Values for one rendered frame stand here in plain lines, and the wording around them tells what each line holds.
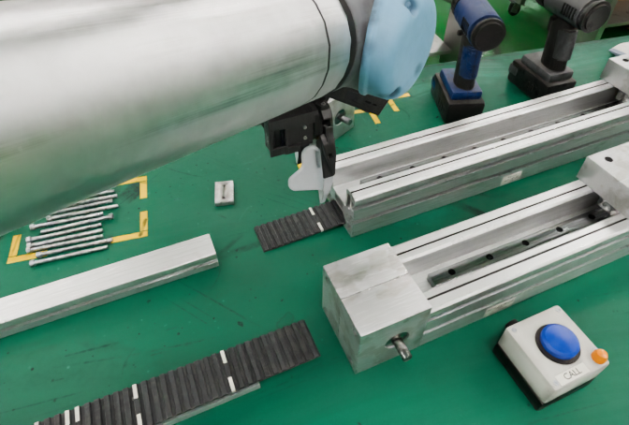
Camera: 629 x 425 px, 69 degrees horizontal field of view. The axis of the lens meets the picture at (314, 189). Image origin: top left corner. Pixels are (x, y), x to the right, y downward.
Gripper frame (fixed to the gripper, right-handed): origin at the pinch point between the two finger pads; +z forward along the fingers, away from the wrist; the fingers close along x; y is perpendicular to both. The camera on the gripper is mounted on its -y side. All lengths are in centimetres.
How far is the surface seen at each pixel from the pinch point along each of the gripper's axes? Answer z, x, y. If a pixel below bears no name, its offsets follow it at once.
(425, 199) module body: 7.1, 5.0, -16.6
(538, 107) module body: 1.9, -2.4, -43.6
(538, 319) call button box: 4.2, 28.9, -16.3
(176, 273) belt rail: 9.0, 2.1, 21.9
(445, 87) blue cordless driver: 5.4, -18.4, -35.9
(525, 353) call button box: 4.4, 31.5, -12.1
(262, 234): 10.0, -0.7, 8.4
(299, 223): 9.8, -0.4, 2.3
